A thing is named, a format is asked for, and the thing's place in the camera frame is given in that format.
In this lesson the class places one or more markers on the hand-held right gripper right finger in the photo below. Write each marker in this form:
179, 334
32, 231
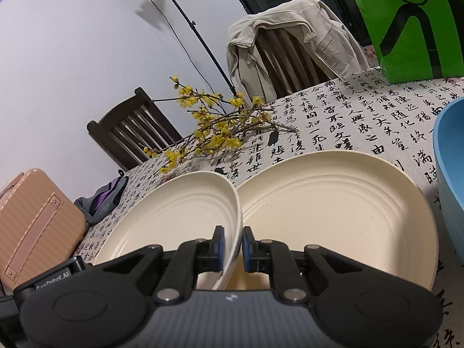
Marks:
248, 250

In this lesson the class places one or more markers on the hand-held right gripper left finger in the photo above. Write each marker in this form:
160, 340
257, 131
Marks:
218, 248

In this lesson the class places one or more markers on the cream ribbed plate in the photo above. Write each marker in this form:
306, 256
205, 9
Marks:
174, 206
326, 203

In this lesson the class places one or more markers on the blue bowl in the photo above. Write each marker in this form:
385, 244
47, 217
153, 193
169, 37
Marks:
451, 159

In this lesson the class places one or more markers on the pink suitcase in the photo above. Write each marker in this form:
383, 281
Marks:
32, 224

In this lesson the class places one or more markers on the grey purple cloth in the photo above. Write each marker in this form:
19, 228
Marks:
101, 199

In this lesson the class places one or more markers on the yellow flower branch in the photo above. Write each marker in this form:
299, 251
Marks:
217, 130

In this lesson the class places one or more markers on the dark wooden chair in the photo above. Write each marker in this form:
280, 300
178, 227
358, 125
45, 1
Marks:
130, 130
286, 61

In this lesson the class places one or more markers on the calligraphy printed tablecloth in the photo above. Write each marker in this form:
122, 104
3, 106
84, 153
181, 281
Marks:
362, 123

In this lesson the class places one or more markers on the chair with beige jacket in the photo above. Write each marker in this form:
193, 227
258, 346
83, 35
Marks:
333, 32

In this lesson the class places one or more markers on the green paper bag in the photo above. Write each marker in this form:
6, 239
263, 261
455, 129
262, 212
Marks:
406, 25

